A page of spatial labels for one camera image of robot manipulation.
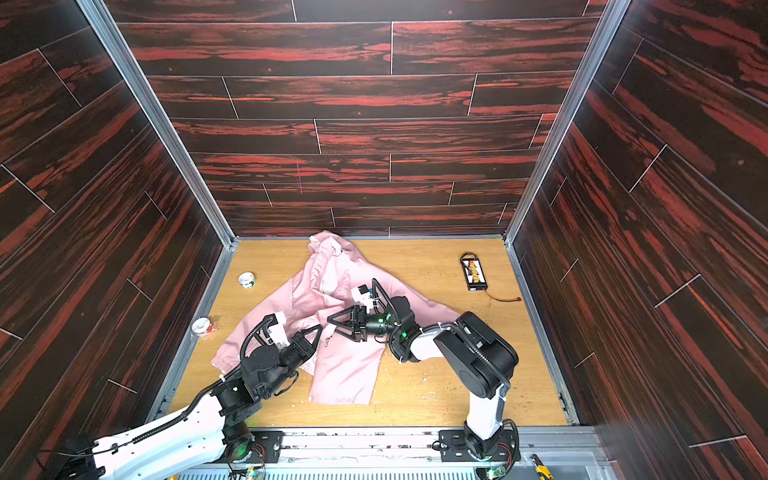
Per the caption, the aluminium corner post left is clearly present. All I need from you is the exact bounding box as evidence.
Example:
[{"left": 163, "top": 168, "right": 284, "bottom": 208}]
[{"left": 76, "top": 0, "right": 236, "bottom": 250}]

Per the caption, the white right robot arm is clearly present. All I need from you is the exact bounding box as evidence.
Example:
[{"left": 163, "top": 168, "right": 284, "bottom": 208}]
[{"left": 327, "top": 280, "right": 519, "bottom": 460}]

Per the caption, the small white tape roll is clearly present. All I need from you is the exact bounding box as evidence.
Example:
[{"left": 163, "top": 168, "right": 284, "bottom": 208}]
[{"left": 238, "top": 272, "right": 256, "bottom": 289}]

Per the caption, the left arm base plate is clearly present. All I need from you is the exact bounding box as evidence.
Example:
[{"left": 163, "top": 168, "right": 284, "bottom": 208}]
[{"left": 222, "top": 429, "right": 284, "bottom": 465}]

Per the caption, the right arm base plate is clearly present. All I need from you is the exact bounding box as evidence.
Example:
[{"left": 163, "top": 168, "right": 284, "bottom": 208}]
[{"left": 432, "top": 427, "right": 521, "bottom": 463}]

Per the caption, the aluminium front rail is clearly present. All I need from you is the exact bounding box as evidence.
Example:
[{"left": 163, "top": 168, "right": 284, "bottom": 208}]
[{"left": 196, "top": 426, "right": 614, "bottom": 479}]

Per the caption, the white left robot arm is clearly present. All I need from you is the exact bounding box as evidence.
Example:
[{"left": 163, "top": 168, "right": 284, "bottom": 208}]
[{"left": 45, "top": 315, "right": 322, "bottom": 479}]

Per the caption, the aluminium corner post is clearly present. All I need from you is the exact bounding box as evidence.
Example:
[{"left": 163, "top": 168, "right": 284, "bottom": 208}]
[
  {"left": 505, "top": 0, "right": 631, "bottom": 253},
  {"left": 76, "top": 0, "right": 236, "bottom": 250}
]

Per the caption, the aluminium corner post right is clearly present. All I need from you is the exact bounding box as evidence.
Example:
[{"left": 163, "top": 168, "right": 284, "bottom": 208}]
[{"left": 505, "top": 0, "right": 631, "bottom": 253}]

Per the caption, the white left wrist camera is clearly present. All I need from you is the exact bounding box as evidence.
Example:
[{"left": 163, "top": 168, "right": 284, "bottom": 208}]
[{"left": 267, "top": 312, "right": 289, "bottom": 348}]

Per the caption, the yellow handled tool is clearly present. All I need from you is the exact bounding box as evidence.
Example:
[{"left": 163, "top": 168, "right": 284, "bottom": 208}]
[{"left": 530, "top": 454, "right": 554, "bottom": 480}]

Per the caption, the pink zip jacket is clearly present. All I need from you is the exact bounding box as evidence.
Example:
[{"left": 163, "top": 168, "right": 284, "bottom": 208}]
[{"left": 212, "top": 231, "right": 459, "bottom": 405}]

